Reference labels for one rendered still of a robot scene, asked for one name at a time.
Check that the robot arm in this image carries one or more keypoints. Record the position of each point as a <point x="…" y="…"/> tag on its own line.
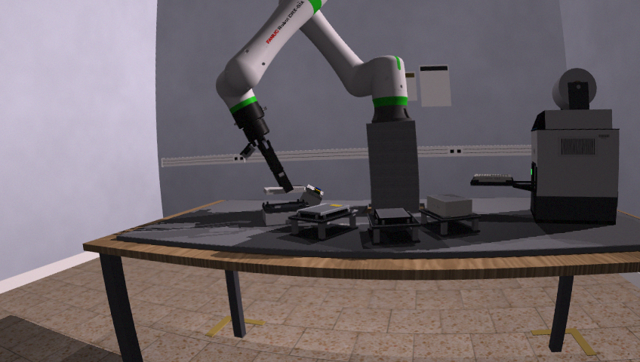
<point x="382" y="77"/>

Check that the grey cylinder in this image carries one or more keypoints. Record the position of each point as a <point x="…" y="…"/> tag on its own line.
<point x="560" y="88"/>

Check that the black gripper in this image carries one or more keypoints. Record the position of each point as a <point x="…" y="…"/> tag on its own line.
<point x="256" y="131"/>

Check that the grey button panel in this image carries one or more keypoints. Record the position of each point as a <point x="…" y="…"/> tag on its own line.
<point x="312" y="195"/>

